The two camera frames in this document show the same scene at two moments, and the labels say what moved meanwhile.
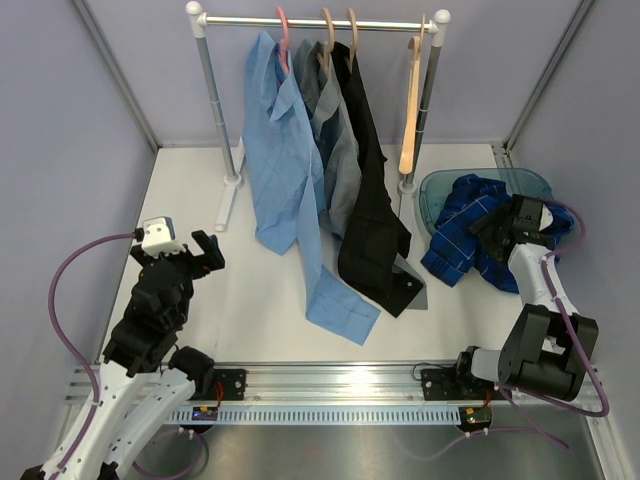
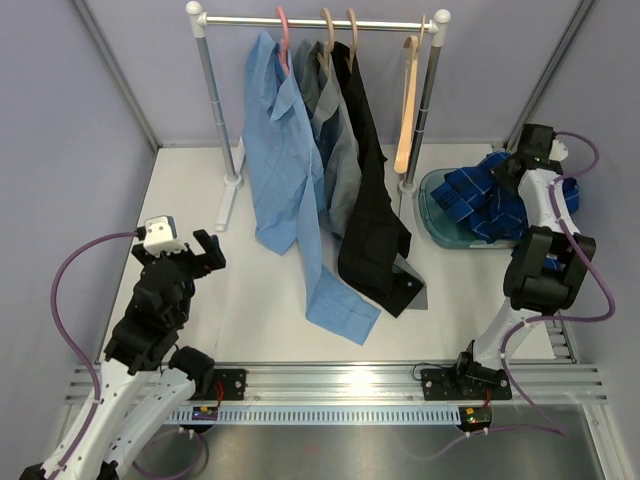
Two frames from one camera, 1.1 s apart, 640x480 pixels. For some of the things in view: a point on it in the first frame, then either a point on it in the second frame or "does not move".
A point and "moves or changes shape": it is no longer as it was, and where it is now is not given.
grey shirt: x=325 y=100 does not move
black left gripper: x=212 y=258 does not move
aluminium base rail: x=317 y=382 does not move
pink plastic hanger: x=284 y=48 does not move
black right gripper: x=497 y=217 → x=498 y=171
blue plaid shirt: x=455 y=248 moves or changes shape
